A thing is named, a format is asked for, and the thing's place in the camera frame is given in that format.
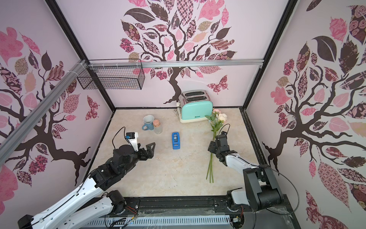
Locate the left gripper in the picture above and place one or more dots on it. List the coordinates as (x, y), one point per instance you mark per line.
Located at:
(144, 156)

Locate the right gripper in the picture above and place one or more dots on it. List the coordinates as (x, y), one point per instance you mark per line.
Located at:
(217, 144)

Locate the blue tape dispenser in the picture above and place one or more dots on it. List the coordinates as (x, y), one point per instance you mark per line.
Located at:
(176, 141)

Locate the pink flower bouquet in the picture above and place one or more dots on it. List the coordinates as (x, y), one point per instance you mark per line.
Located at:
(216, 120)

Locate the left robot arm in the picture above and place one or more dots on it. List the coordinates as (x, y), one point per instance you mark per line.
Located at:
(86, 202)

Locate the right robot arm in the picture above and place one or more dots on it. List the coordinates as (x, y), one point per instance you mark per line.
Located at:
(261, 189)

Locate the glass jar with cork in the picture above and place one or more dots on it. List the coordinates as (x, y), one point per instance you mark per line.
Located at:
(157, 126)

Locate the mint green toaster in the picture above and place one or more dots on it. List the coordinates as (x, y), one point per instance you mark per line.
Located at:
(194, 106)

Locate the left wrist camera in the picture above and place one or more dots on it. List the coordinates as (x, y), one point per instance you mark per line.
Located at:
(132, 137)

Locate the black wire basket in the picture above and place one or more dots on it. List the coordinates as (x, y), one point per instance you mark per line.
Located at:
(113, 74)

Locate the white slotted cable duct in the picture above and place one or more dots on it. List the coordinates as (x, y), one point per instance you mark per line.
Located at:
(169, 222)

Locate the aluminium frame rail left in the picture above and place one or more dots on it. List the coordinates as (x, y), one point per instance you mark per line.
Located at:
(19, 134)

